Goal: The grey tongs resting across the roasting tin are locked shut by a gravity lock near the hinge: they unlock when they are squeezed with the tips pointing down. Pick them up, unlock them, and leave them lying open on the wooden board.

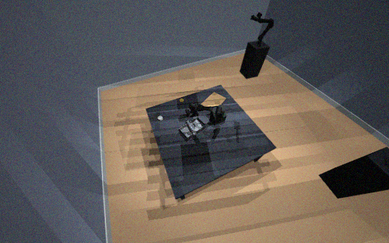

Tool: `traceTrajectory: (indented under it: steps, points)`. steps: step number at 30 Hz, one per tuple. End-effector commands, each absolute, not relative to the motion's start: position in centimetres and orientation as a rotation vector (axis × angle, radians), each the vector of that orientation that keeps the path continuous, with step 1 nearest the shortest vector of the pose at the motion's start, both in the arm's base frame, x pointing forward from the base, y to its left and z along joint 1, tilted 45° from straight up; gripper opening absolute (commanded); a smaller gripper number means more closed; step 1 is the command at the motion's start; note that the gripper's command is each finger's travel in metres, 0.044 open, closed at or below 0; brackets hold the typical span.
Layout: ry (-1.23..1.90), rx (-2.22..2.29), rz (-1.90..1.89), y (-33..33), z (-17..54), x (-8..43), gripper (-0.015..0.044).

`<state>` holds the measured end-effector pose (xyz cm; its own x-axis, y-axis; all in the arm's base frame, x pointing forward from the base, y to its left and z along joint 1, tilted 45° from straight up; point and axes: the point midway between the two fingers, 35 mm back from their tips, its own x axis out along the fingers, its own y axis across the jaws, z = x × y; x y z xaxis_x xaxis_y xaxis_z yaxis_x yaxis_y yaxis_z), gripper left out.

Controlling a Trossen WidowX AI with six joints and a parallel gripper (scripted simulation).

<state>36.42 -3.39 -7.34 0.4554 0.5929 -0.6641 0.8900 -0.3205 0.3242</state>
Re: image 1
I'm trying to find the light brown wooden board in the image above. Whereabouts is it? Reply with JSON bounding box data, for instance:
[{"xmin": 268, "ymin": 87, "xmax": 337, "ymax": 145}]
[{"xmin": 201, "ymin": 92, "xmax": 226, "ymax": 107}]

